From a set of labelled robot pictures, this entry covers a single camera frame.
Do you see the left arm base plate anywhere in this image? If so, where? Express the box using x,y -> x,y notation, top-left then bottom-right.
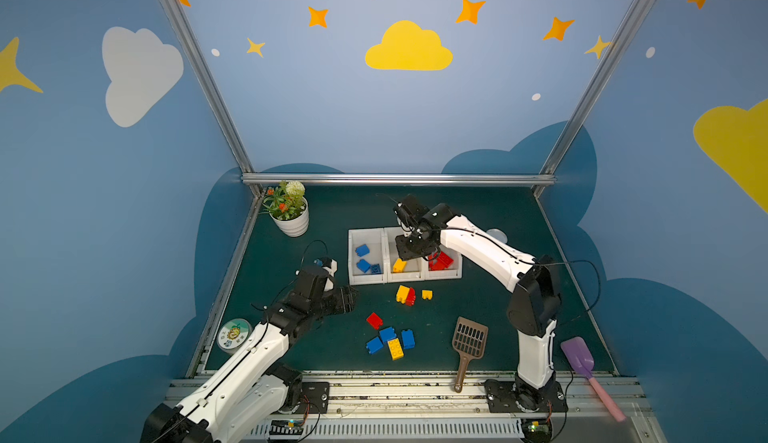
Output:
279,382 -> 330,414

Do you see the brown slotted scoop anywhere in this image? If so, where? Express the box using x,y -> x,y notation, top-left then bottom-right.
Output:
451,317 -> 488,393

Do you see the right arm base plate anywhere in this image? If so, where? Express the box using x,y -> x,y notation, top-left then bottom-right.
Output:
483,377 -> 568,413

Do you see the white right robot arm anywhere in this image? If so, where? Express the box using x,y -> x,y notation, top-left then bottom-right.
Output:
393,195 -> 562,391

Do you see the yellow flat lego brick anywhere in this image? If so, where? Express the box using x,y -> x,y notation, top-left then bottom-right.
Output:
387,338 -> 404,361

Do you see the red lego beside yellow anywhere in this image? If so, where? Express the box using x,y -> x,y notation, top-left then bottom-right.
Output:
405,288 -> 416,306

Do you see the circuit board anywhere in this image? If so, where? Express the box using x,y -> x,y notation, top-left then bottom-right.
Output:
521,419 -> 553,443
267,419 -> 305,440

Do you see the left circuit board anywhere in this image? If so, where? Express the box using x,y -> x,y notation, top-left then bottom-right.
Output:
267,419 -> 305,440

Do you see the aluminium back frame bar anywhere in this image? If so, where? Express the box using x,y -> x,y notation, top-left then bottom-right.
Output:
241,172 -> 556,187

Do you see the green plant with flowers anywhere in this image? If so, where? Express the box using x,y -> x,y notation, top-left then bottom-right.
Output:
262,180 -> 307,221

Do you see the round tape roll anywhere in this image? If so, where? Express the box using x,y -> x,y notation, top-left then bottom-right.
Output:
216,318 -> 253,355

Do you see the blue small lego brick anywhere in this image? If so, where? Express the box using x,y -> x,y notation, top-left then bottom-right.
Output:
355,244 -> 370,257

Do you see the aluminium right frame post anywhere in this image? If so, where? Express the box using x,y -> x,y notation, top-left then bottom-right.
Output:
533,0 -> 656,199

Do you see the aluminium frame post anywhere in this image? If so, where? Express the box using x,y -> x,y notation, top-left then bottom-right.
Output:
159,0 -> 262,198
533,0 -> 656,199

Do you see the white flower pot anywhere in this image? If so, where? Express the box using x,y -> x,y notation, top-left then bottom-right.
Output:
270,197 -> 310,238

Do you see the blue lego brick right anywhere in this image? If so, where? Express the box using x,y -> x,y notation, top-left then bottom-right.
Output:
401,330 -> 415,350

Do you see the right circuit board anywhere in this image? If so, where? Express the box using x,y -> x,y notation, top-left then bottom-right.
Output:
521,419 -> 553,443

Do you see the yellow large lego brick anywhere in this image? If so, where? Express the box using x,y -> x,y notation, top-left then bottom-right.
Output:
396,285 -> 411,304

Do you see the aluminium left frame post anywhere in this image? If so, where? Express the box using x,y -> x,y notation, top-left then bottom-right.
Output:
159,0 -> 262,198

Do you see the red lego brick small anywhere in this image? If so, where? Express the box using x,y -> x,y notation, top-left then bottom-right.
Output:
427,251 -> 455,272

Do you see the purple pink spatula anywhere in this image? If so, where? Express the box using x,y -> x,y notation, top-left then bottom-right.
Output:
560,337 -> 627,422

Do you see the white right sorting bin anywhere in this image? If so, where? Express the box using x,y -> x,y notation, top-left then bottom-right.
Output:
418,246 -> 463,281

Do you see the blue lego brick centre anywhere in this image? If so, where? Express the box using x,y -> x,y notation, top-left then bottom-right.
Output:
356,259 -> 372,274

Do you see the white middle sorting bin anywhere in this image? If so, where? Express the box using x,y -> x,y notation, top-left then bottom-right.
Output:
383,227 -> 423,284

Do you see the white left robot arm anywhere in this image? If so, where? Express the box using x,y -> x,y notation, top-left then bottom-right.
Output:
140,257 -> 355,442

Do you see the blue lego brick left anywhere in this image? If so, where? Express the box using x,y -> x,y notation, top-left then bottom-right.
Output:
366,337 -> 384,355

